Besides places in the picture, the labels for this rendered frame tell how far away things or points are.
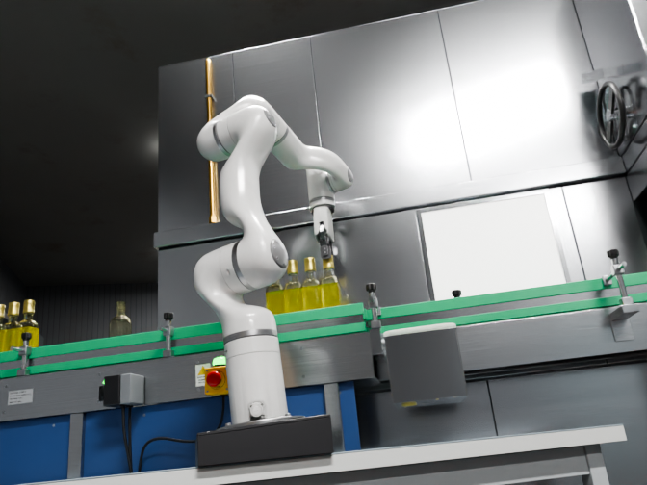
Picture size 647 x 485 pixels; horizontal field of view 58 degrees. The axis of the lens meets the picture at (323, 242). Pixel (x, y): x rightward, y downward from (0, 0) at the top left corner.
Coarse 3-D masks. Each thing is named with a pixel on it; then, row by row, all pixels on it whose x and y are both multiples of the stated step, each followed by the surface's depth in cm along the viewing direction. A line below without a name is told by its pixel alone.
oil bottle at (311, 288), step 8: (312, 280) 179; (304, 288) 179; (312, 288) 178; (320, 288) 179; (304, 296) 178; (312, 296) 177; (320, 296) 177; (304, 304) 177; (312, 304) 176; (320, 304) 176
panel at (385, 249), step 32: (544, 192) 189; (352, 224) 198; (384, 224) 196; (416, 224) 194; (288, 256) 199; (320, 256) 197; (352, 256) 195; (384, 256) 193; (416, 256) 191; (352, 288) 191; (384, 288) 189; (416, 288) 187
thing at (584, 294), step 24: (528, 288) 165; (552, 288) 164; (576, 288) 162; (600, 288) 161; (384, 312) 170; (408, 312) 169; (432, 312) 168; (456, 312) 167; (480, 312) 165; (504, 312) 164; (528, 312) 163; (552, 312) 162
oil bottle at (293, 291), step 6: (288, 282) 181; (294, 282) 180; (288, 288) 180; (294, 288) 179; (300, 288) 179; (288, 294) 179; (294, 294) 179; (300, 294) 178; (288, 300) 178; (294, 300) 178; (300, 300) 178; (288, 306) 178; (294, 306) 177; (300, 306) 177; (288, 312) 177
